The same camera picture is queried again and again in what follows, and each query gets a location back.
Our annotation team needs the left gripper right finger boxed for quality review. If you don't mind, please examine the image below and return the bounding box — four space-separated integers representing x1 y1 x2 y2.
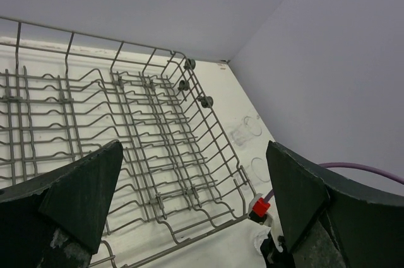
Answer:
266 142 403 267

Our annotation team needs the clear glass cup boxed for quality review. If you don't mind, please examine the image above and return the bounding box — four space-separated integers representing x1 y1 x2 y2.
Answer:
230 116 263 147
251 157 271 183

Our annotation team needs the grey wire dish rack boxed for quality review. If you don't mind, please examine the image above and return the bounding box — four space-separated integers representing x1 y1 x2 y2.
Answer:
1 17 254 267

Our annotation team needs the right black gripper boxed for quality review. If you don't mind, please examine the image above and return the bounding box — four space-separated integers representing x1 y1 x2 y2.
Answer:
260 236 294 268

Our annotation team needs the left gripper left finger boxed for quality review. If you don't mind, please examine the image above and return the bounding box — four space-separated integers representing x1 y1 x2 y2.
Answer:
1 140 123 267

